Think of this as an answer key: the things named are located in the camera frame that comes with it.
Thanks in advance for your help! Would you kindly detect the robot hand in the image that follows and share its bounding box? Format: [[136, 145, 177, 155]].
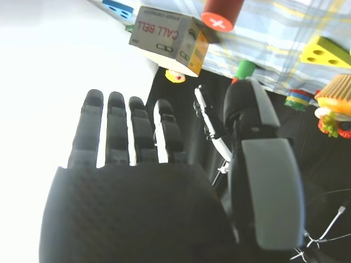
[[38, 78, 307, 263]]

